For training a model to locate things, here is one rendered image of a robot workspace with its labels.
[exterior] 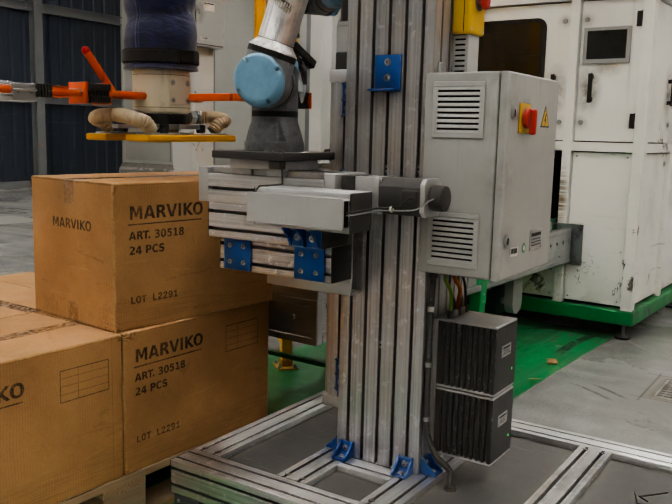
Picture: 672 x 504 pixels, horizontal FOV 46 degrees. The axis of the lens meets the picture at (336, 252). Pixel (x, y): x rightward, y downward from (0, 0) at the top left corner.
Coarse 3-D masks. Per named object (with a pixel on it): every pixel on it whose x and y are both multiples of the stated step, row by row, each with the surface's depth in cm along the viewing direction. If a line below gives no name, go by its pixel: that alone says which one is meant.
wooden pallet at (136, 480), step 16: (192, 448) 238; (160, 464) 228; (128, 480) 219; (144, 480) 224; (80, 496) 206; (96, 496) 214; (112, 496) 215; (128, 496) 220; (144, 496) 224; (160, 496) 233
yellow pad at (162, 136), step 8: (160, 128) 229; (168, 128) 230; (200, 128) 240; (128, 136) 225; (136, 136) 223; (144, 136) 220; (152, 136) 221; (160, 136) 223; (168, 136) 225; (176, 136) 228; (184, 136) 230; (192, 136) 232; (200, 136) 235; (208, 136) 237; (216, 136) 240; (224, 136) 242; (232, 136) 245
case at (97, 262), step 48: (48, 192) 226; (96, 192) 211; (144, 192) 215; (192, 192) 227; (48, 240) 229; (96, 240) 214; (144, 240) 216; (192, 240) 229; (48, 288) 232; (96, 288) 216; (144, 288) 218; (192, 288) 231; (240, 288) 246
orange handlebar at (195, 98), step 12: (0, 84) 198; (60, 96) 210; (72, 96) 218; (120, 96) 225; (132, 96) 228; (144, 96) 231; (192, 96) 236; (204, 96) 233; (216, 96) 230; (228, 96) 227
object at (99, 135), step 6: (96, 132) 238; (102, 132) 236; (108, 132) 234; (114, 132) 235; (120, 132) 237; (126, 132) 239; (132, 132) 240; (138, 132) 242; (156, 132) 247; (174, 132) 253; (180, 132) 255; (90, 138) 236; (96, 138) 234; (102, 138) 232; (108, 138) 232; (114, 138) 234; (120, 138) 235
